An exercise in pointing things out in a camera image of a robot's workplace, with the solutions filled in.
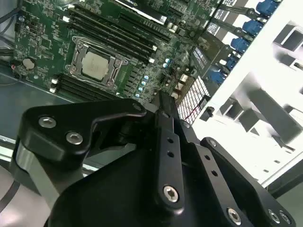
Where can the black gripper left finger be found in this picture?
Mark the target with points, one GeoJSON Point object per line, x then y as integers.
{"type": "Point", "coordinates": [113, 108]}

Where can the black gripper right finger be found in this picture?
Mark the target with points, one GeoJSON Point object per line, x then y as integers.
{"type": "Point", "coordinates": [210, 165]}

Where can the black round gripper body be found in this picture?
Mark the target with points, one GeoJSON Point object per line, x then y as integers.
{"type": "Point", "coordinates": [113, 196]}

